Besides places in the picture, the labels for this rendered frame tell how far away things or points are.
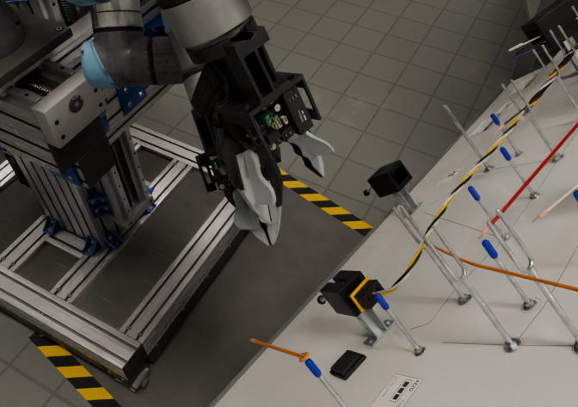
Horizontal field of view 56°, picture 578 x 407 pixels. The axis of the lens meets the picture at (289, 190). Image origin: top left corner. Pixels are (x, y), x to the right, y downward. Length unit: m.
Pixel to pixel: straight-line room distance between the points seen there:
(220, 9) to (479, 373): 0.41
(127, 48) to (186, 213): 1.18
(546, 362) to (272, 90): 0.34
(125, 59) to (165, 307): 1.05
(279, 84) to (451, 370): 0.33
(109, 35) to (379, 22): 2.56
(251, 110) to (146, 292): 1.38
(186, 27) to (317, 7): 2.94
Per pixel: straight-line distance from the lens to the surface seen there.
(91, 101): 1.12
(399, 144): 2.54
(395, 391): 0.63
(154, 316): 1.78
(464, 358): 0.60
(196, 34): 0.50
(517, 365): 0.55
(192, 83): 0.76
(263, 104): 0.50
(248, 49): 0.49
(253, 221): 0.78
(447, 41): 3.24
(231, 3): 0.50
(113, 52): 0.88
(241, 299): 2.01
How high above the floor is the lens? 1.75
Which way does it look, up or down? 49 degrees down
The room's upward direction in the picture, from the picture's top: straight up
